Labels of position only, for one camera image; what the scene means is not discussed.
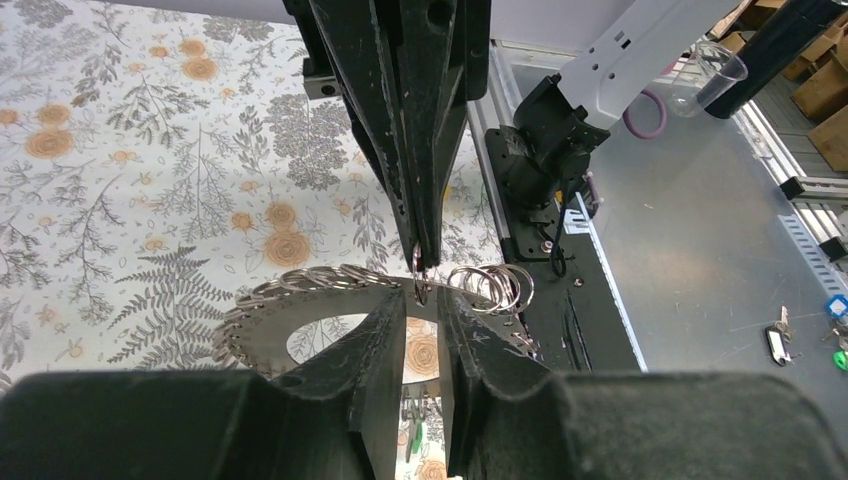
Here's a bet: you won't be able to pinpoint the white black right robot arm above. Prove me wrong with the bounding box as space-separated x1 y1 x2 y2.
285 0 733 273

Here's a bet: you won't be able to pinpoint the clear plastic cup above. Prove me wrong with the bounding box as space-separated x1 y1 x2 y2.
666 40 748 118

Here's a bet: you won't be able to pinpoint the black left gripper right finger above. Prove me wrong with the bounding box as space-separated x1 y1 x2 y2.
437 287 550 479

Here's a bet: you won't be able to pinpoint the floral patterned table mat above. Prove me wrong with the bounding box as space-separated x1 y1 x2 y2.
0 0 508 480

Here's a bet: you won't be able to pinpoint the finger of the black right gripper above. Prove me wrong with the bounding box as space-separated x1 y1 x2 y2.
309 1 417 262
397 1 466 269

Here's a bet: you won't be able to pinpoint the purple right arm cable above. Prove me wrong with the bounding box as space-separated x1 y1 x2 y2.
622 89 668 141

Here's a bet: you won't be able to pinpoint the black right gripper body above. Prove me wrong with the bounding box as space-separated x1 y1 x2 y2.
284 0 491 101

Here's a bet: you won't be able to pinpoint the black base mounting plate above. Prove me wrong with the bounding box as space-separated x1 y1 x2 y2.
480 129 644 372

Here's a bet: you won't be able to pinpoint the spare keys with tags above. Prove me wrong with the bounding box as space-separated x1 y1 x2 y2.
762 294 847 372

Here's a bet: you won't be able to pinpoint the green key tag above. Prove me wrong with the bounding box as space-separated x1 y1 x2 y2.
405 422 424 463

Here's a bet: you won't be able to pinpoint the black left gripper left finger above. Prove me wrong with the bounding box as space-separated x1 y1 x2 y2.
273 292 407 479

